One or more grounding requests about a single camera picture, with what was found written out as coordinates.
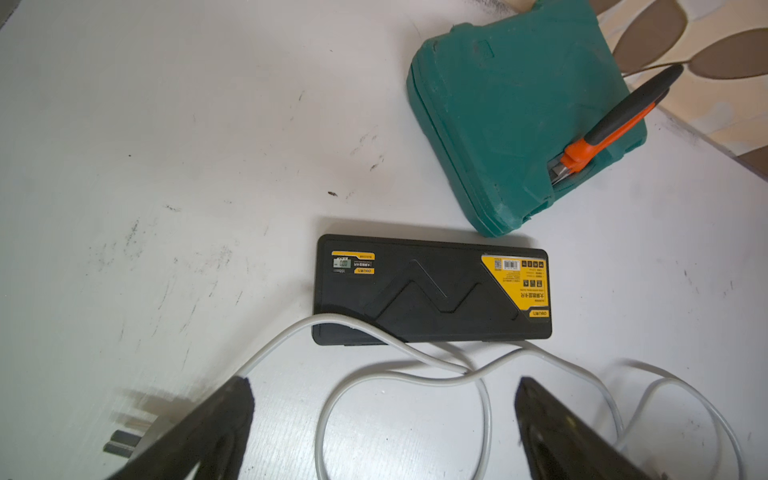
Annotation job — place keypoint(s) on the black flat case yellow labels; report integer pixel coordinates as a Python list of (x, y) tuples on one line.
[(427, 291)]

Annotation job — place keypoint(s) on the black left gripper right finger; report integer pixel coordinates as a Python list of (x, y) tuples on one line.
[(559, 445)]

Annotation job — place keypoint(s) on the orange black pliers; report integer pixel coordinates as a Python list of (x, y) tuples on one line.
[(615, 124)]

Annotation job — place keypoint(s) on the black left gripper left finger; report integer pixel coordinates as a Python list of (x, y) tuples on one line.
[(210, 442)]

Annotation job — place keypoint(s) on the green plastic tool case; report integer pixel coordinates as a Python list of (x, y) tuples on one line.
[(499, 102)]

